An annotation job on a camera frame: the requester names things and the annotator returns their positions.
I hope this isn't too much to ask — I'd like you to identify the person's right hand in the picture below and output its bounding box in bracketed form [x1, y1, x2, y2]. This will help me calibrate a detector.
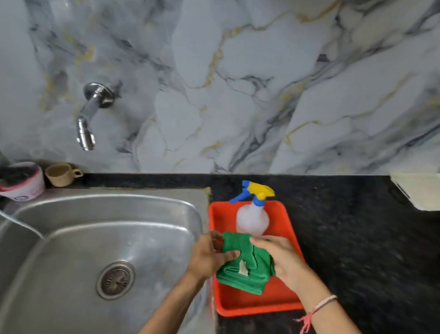
[245, 234, 320, 294]

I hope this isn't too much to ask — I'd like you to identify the person's left hand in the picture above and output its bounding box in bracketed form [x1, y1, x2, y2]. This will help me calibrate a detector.
[186, 229, 243, 286]

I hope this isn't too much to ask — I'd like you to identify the green microfiber cloth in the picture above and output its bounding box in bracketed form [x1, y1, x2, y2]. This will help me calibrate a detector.
[215, 231, 279, 297]

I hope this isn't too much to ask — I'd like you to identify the person's right forearm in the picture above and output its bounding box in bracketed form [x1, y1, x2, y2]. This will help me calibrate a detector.
[286, 269, 401, 334]

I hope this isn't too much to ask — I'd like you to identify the person's left forearm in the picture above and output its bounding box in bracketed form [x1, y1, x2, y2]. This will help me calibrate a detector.
[129, 267, 211, 334]

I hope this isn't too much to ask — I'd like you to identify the clear spray bottle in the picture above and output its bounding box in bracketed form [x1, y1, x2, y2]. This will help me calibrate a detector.
[227, 179, 277, 238]

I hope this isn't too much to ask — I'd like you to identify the orange plastic tray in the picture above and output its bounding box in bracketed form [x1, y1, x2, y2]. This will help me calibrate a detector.
[199, 195, 313, 324]

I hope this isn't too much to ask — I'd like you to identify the pink thread wristband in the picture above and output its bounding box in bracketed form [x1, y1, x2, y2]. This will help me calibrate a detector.
[293, 292, 338, 334]

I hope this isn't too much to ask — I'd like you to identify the sink drain strainer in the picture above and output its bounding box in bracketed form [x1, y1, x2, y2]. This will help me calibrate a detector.
[95, 258, 137, 303]

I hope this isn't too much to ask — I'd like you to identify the stainless steel sink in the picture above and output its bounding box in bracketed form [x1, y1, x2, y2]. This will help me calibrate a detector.
[0, 171, 234, 334]

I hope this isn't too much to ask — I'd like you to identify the white plastic container lid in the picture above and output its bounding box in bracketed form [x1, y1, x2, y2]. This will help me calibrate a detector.
[387, 169, 440, 213]

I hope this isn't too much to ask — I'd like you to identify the beige plastic cup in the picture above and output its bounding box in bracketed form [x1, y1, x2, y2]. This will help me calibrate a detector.
[44, 161, 85, 190]

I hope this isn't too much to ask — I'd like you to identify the white tub with scrubber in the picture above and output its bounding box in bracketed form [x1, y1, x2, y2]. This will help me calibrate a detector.
[0, 159, 48, 204]

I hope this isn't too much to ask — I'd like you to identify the chrome wall tap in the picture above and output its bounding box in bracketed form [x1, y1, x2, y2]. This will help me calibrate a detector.
[74, 81, 117, 153]

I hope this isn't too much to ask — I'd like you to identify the white hose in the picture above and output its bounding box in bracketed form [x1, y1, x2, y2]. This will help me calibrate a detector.
[0, 194, 49, 239]

